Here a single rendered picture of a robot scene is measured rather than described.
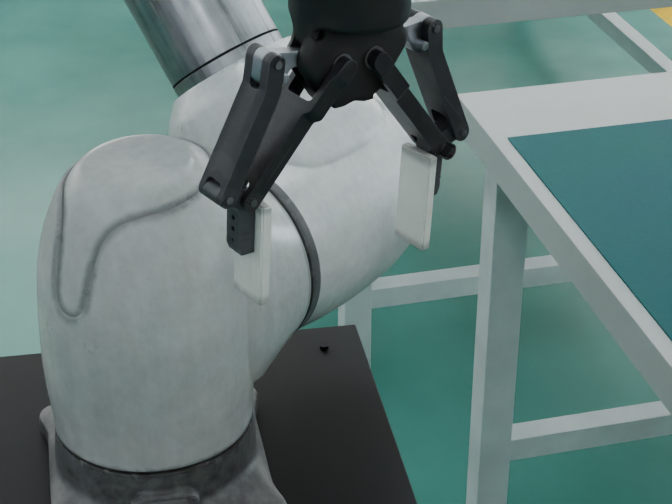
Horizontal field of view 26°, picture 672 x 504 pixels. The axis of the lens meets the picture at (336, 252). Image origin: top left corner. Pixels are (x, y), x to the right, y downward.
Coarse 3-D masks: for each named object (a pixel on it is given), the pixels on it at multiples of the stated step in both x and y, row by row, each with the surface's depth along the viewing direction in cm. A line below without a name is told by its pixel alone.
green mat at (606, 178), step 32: (608, 128) 188; (640, 128) 188; (544, 160) 180; (576, 160) 180; (608, 160) 180; (640, 160) 180; (576, 192) 173; (608, 192) 173; (640, 192) 173; (608, 224) 166; (640, 224) 166; (608, 256) 160; (640, 256) 160; (640, 288) 154
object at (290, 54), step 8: (264, 48) 86; (272, 48) 87; (280, 48) 87; (288, 48) 87; (296, 48) 88; (256, 56) 86; (264, 56) 86; (288, 56) 87; (296, 56) 87; (256, 64) 86; (288, 64) 87; (296, 64) 87; (256, 72) 86; (256, 80) 86; (288, 80) 86
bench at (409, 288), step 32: (416, 0) 229; (448, 0) 230; (480, 0) 231; (512, 0) 233; (544, 0) 234; (576, 0) 235; (608, 0) 237; (640, 0) 238; (608, 32) 373; (544, 256) 269; (384, 288) 259; (416, 288) 261; (448, 288) 262; (352, 320) 260
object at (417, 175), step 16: (416, 160) 98; (432, 160) 97; (400, 176) 100; (416, 176) 98; (432, 176) 98; (400, 192) 100; (416, 192) 99; (432, 192) 98; (400, 208) 101; (416, 208) 99; (400, 224) 101; (416, 224) 100; (416, 240) 100
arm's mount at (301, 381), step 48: (336, 336) 133; (0, 384) 127; (288, 384) 127; (336, 384) 127; (0, 432) 120; (288, 432) 120; (336, 432) 120; (384, 432) 120; (0, 480) 115; (48, 480) 115; (288, 480) 115; (336, 480) 115; (384, 480) 115
